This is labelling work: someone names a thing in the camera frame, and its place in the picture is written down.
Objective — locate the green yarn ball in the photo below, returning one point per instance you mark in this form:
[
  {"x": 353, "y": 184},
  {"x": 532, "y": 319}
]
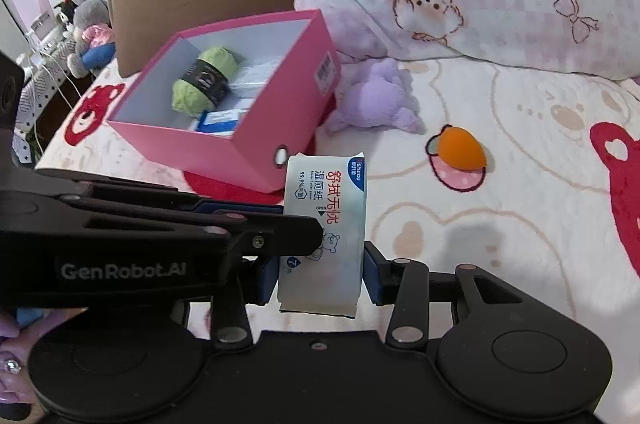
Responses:
[{"x": 220, "y": 59}]

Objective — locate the orange makeup sponge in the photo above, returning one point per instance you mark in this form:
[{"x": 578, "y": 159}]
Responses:
[{"x": 460, "y": 147}]

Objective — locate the purple plush toy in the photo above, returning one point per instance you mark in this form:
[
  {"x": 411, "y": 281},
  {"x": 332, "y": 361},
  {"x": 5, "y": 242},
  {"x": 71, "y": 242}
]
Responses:
[{"x": 380, "y": 99}]

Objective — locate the pink cardboard box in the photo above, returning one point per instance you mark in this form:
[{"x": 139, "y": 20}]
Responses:
[{"x": 210, "y": 149}]

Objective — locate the patterned white cloth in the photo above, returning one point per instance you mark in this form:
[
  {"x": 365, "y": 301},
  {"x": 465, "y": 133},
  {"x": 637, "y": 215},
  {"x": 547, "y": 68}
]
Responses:
[{"x": 35, "y": 94}]

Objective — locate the white bedside device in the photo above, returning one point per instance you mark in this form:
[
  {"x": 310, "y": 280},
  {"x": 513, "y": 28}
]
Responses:
[{"x": 42, "y": 27}]

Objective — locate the grey plush toy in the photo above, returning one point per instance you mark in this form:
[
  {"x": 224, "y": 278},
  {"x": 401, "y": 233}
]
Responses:
[{"x": 90, "y": 17}]

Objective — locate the black and white plush toy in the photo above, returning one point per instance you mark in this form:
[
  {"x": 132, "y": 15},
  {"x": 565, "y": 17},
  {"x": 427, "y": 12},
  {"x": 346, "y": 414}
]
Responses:
[{"x": 65, "y": 12}]

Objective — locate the clear plastic box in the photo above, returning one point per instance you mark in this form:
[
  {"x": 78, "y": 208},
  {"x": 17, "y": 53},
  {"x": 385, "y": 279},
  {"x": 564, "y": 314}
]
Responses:
[{"x": 255, "y": 79}]

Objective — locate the person's left hand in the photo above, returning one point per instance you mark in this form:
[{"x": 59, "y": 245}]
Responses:
[{"x": 12, "y": 384}]

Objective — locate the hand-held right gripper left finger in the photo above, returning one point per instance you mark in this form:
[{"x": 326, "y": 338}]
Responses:
[{"x": 267, "y": 279}]

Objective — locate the white wet wipes packet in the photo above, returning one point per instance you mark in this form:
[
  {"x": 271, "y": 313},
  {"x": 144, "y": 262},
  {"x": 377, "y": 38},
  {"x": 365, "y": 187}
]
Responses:
[{"x": 325, "y": 224}]

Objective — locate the blue wet wipes packet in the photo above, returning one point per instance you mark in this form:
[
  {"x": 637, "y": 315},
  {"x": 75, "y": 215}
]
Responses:
[{"x": 220, "y": 119}]

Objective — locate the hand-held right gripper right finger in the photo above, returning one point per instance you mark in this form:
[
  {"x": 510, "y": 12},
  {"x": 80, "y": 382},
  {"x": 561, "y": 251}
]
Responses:
[{"x": 372, "y": 274}]

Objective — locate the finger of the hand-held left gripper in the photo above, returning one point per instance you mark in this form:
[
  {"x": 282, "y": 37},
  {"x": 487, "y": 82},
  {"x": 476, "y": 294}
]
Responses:
[
  {"x": 240, "y": 207},
  {"x": 280, "y": 234}
]

